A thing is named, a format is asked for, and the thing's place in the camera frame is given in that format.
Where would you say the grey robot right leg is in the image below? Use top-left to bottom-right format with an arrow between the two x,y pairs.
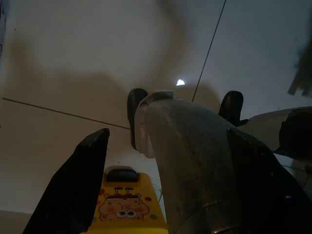
237,106 -> 312,160

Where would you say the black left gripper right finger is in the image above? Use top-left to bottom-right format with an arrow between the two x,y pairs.
226,127 -> 312,234

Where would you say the yellow SpongeBob box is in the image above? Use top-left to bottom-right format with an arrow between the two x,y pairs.
80,165 -> 169,234

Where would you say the grey robot left leg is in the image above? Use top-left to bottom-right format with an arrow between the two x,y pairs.
135,90 -> 247,234

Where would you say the black robot left foot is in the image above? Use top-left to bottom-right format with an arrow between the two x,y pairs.
127,88 -> 150,150

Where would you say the black robot foot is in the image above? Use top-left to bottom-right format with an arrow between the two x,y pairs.
218,90 -> 250,127
127,88 -> 150,150

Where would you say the grey robot leg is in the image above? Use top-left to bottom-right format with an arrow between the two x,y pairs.
237,106 -> 312,160
135,90 -> 247,234

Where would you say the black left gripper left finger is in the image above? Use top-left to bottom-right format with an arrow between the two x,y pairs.
22,128 -> 111,234

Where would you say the black robot right foot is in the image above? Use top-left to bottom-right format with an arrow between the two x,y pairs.
218,90 -> 250,127

